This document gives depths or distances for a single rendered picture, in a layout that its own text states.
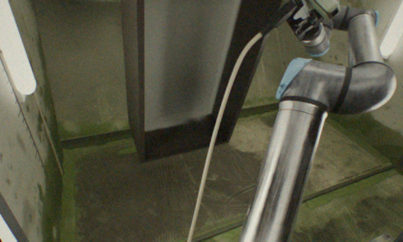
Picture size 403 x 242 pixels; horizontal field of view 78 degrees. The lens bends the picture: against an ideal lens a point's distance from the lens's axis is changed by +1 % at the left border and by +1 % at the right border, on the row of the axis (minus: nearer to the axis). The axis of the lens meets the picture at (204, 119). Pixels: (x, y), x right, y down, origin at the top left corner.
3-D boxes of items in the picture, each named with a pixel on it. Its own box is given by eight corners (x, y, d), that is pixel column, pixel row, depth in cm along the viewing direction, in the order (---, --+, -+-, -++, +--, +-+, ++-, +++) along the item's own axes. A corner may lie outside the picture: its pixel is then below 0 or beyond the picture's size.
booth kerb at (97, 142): (65, 152, 206) (60, 140, 198) (65, 151, 207) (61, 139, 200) (308, 105, 306) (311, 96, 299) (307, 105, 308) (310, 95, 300)
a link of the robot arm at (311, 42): (329, 36, 94) (316, 19, 98) (327, 29, 90) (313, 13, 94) (308, 50, 97) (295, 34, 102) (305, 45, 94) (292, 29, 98)
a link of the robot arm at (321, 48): (311, 36, 110) (304, 57, 110) (304, 22, 100) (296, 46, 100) (334, 37, 105) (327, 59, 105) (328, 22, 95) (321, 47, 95)
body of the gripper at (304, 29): (294, 31, 85) (303, 45, 94) (318, 13, 81) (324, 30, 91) (283, 16, 88) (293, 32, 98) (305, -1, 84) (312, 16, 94)
